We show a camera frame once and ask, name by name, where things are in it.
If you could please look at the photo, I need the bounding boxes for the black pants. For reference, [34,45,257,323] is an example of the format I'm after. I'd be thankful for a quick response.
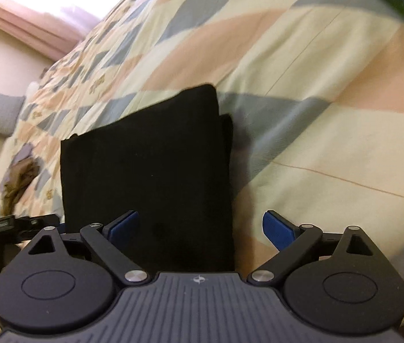
[60,84,236,272]

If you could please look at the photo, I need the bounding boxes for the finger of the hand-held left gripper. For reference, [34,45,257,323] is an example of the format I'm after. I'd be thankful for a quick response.
[0,214,61,242]

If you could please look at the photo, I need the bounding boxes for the pink curtain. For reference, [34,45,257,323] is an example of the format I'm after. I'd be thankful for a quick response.
[0,0,91,61]

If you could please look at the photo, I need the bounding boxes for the grey pillow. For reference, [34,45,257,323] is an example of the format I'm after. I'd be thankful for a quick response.
[0,90,25,135]

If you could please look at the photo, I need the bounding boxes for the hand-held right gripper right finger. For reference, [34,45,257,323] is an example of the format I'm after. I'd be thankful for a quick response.
[246,210,383,288]

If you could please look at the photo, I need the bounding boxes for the brown garment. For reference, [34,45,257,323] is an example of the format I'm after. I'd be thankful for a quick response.
[0,155,41,215]

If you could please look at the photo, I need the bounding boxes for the diamond patterned quilt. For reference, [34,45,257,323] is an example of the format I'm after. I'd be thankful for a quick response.
[0,0,404,276]

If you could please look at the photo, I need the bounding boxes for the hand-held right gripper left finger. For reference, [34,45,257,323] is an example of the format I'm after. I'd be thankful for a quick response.
[27,210,150,286]

